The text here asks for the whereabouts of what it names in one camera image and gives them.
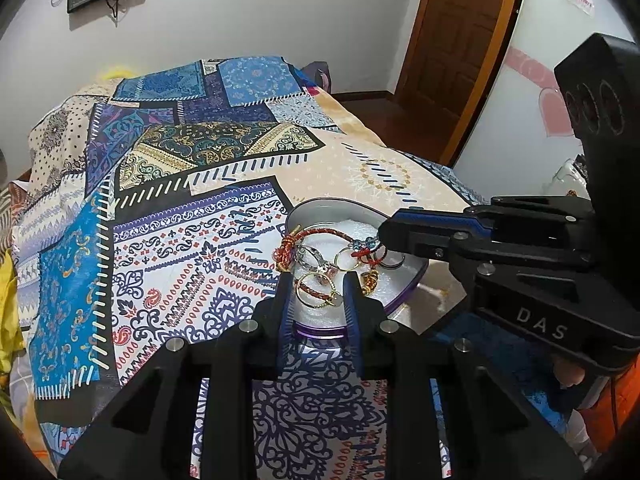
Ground red braided bracelet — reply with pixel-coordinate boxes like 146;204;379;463
287;226;386;263

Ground brown wooden door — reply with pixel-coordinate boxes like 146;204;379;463
392;0;531;168

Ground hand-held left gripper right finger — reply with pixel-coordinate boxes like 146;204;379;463
341;270;587;480

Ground dark blue bag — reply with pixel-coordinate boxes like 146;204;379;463
300;61;333;93

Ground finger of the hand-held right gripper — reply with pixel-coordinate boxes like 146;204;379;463
377;208;593;273
462;195;598;233

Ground purple heart-shaped tin box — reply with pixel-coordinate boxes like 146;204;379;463
282;198;431;338

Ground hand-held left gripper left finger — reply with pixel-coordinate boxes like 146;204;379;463
57;272;297;480

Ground yellow pillow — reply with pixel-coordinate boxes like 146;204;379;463
97;62;138;81

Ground yellow cartoon blanket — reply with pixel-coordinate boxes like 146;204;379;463
0;250;26;411

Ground gold ring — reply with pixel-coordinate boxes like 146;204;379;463
332;246;362;272

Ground red gold knotted bracelet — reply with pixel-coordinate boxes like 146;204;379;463
272;227;303;276

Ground orange striped cloth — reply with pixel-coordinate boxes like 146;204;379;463
0;175;36;241

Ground person's right hand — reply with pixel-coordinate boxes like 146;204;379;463
552;352;587;392

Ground silver ring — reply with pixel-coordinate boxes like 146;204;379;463
295;245;333;273

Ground patchwork printed bedspread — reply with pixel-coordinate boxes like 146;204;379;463
10;55;488;480

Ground gold bangle with red braid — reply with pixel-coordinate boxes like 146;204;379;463
296;271;338;310

